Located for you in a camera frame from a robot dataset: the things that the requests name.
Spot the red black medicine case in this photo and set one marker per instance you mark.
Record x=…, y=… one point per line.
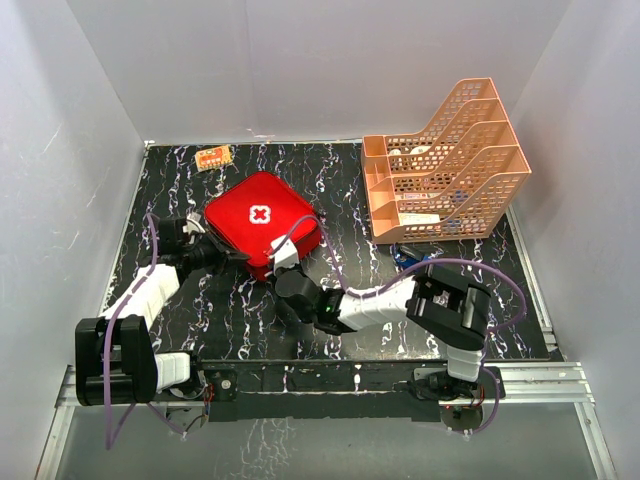
x=255, y=215

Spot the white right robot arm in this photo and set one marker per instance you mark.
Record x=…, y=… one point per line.
x=450, y=306

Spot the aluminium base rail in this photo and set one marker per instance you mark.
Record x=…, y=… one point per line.
x=323, y=419

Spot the blue stapler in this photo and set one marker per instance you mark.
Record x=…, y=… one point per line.
x=406, y=256

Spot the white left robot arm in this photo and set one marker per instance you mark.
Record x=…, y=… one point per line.
x=114, y=357

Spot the orange mesh file organizer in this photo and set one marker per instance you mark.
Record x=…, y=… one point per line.
x=454, y=179

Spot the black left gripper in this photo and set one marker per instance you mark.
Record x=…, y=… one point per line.
x=223, y=258

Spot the orange snack packet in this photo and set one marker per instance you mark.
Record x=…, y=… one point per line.
x=213, y=158

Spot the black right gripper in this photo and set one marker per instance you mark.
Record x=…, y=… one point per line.
x=277, y=272

